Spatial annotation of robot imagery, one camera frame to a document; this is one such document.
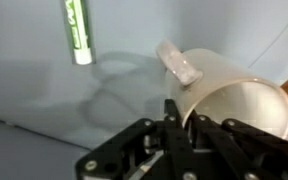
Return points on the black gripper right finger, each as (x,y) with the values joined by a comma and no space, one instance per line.
(250,150)

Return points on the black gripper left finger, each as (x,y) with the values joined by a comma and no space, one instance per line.
(134,150)

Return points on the white ceramic mug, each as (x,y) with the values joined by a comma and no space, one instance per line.
(230,86)

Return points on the green white marker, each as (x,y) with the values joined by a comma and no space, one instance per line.
(78,31)

